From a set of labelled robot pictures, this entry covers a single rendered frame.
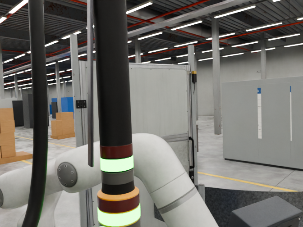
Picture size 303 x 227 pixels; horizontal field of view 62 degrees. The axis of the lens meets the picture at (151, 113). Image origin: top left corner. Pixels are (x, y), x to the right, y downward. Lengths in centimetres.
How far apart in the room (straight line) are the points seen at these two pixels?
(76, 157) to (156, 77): 186
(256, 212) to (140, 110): 150
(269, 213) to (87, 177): 70
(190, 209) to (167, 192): 5
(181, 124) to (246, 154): 436
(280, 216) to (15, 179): 89
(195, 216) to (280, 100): 588
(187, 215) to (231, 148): 640
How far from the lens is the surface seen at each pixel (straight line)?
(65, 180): 60
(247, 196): 213
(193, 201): 52
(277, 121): 636
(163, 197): 51
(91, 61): 25
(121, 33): 25
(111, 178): 26
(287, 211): 111
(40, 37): 19
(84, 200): 223
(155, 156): 51
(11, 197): 90
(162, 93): 239
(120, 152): 25
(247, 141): 666
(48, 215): 98
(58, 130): 1268
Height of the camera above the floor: 166
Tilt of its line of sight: 3 degrees down
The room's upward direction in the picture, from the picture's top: 2 degrees counter-clockwise
